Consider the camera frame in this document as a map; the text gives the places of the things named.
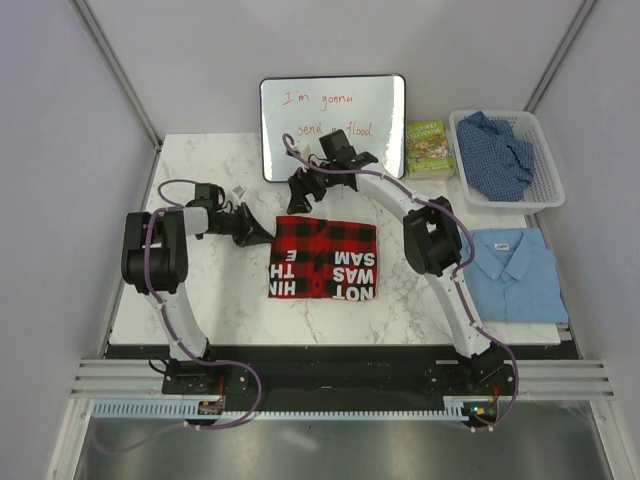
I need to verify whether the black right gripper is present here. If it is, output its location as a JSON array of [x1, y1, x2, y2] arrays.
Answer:
[[288, 155, 338, 215]]

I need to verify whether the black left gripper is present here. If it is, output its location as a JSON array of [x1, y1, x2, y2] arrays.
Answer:
[[211, 203, 275, 248]]

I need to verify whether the red black plaid shirt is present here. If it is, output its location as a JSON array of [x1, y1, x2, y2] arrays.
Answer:
[[268, 216, 378, 302]]

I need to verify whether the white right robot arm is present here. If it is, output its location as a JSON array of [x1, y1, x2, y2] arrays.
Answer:
[[282, 130, 504, 394]]

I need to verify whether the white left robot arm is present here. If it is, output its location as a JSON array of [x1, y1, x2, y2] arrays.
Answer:
[[121, 181, 274, 393]]

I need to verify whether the whiteboard with red writing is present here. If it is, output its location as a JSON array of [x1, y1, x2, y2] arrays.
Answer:
[[260, 74, 406, 183]]

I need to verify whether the green children's book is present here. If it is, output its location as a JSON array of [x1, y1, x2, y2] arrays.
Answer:
[[405, 120, 455, 181]]

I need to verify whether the blue checkered shirt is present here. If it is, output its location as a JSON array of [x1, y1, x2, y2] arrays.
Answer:
[[456, 111, 535, 202]]

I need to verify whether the folded light blue shirt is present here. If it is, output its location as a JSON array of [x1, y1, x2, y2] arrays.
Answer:
[[461, 228, 568, 324]]

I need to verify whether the white plastic basket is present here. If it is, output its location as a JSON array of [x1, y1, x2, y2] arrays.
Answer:
[[449, 109, 565, 215]]

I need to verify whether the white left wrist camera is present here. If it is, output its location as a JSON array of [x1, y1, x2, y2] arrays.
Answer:
[[230, 186, 246, 204]]

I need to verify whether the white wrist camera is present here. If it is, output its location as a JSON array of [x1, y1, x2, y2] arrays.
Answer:
[[230, 186, 246, 204], [293, 142, 312, 160]]

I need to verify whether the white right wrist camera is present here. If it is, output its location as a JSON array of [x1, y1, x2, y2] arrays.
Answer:
[[293, 142, 312, 160]]

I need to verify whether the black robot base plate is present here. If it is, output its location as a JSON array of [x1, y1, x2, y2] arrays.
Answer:
[[106, 344, 576, 410]]

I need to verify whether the white slotted cable duct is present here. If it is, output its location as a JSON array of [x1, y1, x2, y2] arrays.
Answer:
[[92, 394, 501, 420]]

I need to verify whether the aluminium frame rail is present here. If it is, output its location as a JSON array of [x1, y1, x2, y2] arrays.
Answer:
[[70, 0, 162, 152]]

